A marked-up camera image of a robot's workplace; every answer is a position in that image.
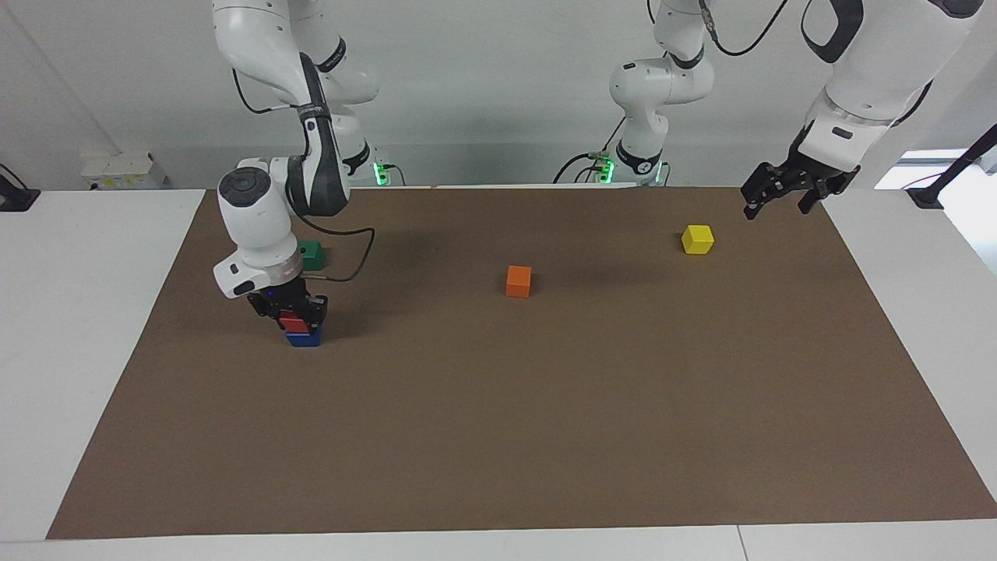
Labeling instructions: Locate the white wall socket box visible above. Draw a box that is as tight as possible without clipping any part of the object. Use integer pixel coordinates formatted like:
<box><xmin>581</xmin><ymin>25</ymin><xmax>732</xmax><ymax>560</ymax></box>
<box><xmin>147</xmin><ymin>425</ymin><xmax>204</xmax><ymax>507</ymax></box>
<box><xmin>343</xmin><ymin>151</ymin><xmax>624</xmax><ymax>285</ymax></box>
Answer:
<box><xmin>80</xmin><ymin>150</ymin><xmax>169</xmax><ymax>191</ymax></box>

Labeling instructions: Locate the black desk clamp mount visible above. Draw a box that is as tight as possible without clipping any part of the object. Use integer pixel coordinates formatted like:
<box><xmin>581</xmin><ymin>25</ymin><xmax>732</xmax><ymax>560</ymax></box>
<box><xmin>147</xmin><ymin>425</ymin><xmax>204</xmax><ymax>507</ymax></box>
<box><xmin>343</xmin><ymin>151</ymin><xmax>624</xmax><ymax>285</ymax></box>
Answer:
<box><xmin>0</xmin><ymin>164</ymin><xmax>41</xmax><ymax>213</ymax></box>

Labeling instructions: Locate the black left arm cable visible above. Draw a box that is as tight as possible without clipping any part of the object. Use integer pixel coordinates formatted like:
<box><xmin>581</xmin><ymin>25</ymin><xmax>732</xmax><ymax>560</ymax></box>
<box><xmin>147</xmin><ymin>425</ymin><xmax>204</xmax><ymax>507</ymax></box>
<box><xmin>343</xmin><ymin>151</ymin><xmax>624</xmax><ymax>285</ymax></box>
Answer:
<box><xmin>696</xmin><ymin>0</ymin><xmax>789</xmax><ymax>58</ymax></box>

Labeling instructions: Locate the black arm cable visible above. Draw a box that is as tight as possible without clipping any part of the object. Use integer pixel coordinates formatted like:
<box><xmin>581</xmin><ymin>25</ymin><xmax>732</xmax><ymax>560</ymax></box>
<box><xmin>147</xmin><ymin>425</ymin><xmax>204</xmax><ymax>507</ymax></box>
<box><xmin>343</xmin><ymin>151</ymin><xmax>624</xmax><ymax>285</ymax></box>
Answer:
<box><xmin>299</xmin><ymin>224</ymin><xmax>377</xmax><ymax>284</ymax></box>
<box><xmin>696</xmin><ymin>0</ymin><xmax>789</xmax><ymax>58</ymax></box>

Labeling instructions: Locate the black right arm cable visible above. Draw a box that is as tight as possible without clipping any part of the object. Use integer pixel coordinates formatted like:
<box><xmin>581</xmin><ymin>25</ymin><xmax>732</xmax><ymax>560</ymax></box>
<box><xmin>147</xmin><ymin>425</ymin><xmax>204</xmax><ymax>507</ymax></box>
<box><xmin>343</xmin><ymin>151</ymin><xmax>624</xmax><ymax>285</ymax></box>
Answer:
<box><xmin>299</xmin><ymin>224</ymin><xmax>377</xmax><ymax>284</ymax></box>

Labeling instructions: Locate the brown paper table mat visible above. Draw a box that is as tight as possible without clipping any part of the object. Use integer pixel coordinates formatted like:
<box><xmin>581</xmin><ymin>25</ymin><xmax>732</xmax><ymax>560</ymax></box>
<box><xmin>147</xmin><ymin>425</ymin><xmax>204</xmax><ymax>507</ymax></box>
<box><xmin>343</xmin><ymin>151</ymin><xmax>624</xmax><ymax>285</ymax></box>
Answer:
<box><xmin>47</xmin><ymin>185</ymin><xmax>997</xmax><ymax>540</ymax></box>

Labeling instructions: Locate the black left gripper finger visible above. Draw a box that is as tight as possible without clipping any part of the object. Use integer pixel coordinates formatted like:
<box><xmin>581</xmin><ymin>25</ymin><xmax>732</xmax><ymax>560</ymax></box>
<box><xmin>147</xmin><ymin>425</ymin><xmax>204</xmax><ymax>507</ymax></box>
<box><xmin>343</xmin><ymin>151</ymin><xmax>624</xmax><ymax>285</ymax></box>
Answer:
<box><xmin>740</xmin><ymin>164</ymin><xmax>777</xmax><ymax>221</ymax></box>
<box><xmin>796</xmin><ymin>181</ymin><xmax>833</xmax><ymax>217</ymax></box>

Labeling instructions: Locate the black left base cable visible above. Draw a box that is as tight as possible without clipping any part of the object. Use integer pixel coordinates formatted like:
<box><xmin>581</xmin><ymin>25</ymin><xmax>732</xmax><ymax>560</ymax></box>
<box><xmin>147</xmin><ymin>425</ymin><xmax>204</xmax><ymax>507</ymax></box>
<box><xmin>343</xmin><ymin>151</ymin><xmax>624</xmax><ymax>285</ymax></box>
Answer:
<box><xmin>553</xmin><ymin>117</ymin><xmax>629</xmax><ymax>185</ymax></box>

